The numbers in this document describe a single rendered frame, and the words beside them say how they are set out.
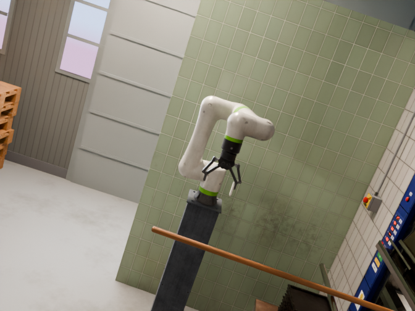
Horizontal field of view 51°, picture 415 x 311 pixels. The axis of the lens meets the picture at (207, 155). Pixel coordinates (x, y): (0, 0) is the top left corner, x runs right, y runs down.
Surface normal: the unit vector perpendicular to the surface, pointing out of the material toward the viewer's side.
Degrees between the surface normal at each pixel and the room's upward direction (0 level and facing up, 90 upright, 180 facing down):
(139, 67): 90
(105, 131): 90
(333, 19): 90
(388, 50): 90
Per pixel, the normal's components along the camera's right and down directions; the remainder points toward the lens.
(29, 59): -0.04, 0.27
